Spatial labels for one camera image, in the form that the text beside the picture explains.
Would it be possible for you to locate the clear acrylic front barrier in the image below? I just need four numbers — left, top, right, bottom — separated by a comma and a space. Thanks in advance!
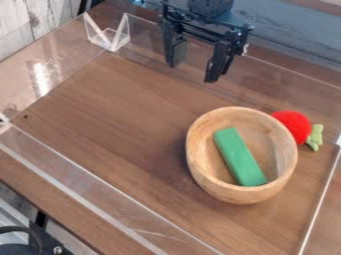
0, 119, 222, 255

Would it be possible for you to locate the green rectangular block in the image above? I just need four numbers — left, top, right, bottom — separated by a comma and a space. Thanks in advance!
213, 127, 268, 186

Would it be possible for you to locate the red plush strawberry toy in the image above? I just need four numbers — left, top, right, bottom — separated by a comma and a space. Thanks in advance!
270, 110, 324, 151

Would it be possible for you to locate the brown wooden bowl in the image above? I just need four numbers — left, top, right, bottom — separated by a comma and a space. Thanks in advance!
185, 107, 298, 204

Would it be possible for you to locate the black clamp with cable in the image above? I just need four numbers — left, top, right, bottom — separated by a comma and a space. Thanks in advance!
0, 223, 75, 255

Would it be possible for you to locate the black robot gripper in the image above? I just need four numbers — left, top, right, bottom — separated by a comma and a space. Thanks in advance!
161, 0, 254, 83

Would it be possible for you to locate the clear acrylic corner bracket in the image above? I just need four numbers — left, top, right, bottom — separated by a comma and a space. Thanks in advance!
83, 13, 131, 52

